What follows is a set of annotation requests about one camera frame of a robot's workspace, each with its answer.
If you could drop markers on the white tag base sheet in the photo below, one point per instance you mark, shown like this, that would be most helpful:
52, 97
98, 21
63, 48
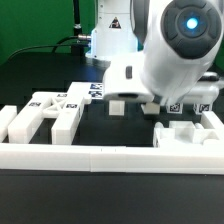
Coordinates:
84, 88

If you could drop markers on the white left fence bar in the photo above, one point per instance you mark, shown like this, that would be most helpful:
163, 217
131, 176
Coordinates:
7, 114

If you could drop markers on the white fence bar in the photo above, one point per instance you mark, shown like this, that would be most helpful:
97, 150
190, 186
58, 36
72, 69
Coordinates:
196, 160
7, 114
210, 120

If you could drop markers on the white chair back frame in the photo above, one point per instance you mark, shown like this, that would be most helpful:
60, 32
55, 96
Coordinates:
65, 109

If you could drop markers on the white tagged cube left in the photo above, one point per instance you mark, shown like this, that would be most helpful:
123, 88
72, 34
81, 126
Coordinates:
175, 108

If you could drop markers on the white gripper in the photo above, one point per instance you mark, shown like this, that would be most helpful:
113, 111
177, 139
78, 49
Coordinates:
158, 79

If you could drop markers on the white right fence bar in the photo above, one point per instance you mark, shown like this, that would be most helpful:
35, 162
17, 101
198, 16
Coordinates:
210, 120

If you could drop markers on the white tagged cube right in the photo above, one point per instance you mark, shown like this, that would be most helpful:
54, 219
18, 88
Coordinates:
200, 108

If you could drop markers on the white chair seat part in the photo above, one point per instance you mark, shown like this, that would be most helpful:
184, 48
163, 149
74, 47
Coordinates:
182, 133

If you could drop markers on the black vertical pole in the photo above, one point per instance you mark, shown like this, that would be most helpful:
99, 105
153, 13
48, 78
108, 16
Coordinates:
77, 29

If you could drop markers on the white tagged cube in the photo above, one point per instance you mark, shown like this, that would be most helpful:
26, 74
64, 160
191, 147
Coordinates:
175, 108
200, 108

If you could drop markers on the white front fence bar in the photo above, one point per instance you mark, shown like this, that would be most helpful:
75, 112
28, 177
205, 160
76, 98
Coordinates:
196, 160

